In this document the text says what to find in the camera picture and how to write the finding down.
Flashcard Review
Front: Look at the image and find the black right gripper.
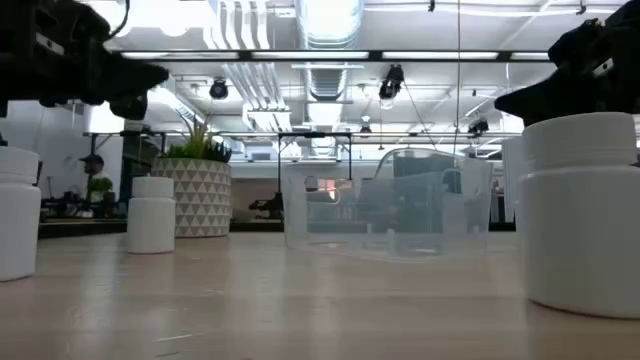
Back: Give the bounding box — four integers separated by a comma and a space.
493, 0, 640, 127

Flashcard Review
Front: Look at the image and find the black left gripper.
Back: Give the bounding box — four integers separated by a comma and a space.
0, 0, 170, 122

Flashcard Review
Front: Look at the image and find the white plastic pill bottle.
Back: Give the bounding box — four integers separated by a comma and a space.
0, 146, 42, 283
126, 176, 177, 255
517, 111, 640, 320

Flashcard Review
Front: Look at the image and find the clear plastic basket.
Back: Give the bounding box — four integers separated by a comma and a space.
281, 147, 495, 264

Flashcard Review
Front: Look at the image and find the person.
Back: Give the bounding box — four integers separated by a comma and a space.
78, 153, 115, 219

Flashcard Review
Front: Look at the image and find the green succulent plant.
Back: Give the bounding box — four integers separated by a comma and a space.
163, 113, 233, 163

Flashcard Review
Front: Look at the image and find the white grey triangle-pattern pot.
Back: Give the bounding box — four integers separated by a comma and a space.
151, 157, 233, 239

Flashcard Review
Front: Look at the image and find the black overhead light bar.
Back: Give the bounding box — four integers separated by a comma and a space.
107, 48, 559, 63

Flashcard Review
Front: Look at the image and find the thin hanging cable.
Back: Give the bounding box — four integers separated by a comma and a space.
455, 0, 462, 156

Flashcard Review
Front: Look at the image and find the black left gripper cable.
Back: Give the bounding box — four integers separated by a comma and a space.
106, 0, 132, 41

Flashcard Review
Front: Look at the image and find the black aluminium rig frame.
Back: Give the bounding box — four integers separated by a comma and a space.
37, 218, 517, 239

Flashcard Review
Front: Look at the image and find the silver ventilation duct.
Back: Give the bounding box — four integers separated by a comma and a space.
293, 0, 365, 101

